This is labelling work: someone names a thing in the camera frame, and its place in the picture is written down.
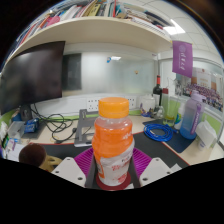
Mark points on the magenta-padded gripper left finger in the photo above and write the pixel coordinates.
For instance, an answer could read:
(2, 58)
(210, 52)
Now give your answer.
(68, 170)

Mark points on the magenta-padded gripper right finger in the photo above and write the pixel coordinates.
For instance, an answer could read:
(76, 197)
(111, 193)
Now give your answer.
(155, 170)

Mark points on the orange-capped drink bottle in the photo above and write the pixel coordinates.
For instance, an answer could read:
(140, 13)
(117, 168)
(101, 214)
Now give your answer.
(113, 140)

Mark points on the purple water bottle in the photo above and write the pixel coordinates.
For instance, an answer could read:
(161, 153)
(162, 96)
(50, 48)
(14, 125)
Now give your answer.
(191, 116)

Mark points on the white folded napkin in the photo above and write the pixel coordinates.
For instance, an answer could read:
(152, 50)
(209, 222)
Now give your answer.
(174, 167)

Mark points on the black desk mat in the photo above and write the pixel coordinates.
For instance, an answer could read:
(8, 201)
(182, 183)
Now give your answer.
(156, 150)

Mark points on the dark blue mouse pad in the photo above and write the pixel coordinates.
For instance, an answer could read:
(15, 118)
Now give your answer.
(181, 145)

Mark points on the yellow mug with red flowers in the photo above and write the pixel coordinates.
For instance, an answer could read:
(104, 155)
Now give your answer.
(31, 155)

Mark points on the grey metal laptop stand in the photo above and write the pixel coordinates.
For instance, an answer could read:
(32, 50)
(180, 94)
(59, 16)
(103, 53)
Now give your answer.
(85, 130)

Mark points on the flat round red coaster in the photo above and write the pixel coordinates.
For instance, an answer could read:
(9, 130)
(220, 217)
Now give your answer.
(113, 187)

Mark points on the small blue box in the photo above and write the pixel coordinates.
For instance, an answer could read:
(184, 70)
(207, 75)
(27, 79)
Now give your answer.
(32, 126)

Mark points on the green translucent cup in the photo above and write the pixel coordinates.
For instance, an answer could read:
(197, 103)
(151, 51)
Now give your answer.
(170, 111)

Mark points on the dark wine bottle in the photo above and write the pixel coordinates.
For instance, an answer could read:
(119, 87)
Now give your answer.
(157, 91)

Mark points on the group photo poster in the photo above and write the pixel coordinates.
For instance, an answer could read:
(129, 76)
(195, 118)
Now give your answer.
(206, 91)

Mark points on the black computer monitor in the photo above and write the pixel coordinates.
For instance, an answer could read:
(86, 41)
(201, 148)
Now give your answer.
(31, 76)

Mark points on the purple pennant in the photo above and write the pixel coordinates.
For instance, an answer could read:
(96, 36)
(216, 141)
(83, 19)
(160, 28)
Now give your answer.
(182, 58)

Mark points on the white shelf with books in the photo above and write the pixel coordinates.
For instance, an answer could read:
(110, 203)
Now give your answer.
(93, 30)

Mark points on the white wall outlets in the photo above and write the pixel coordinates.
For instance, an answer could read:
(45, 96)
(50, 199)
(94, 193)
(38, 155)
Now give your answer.
(91, 104)

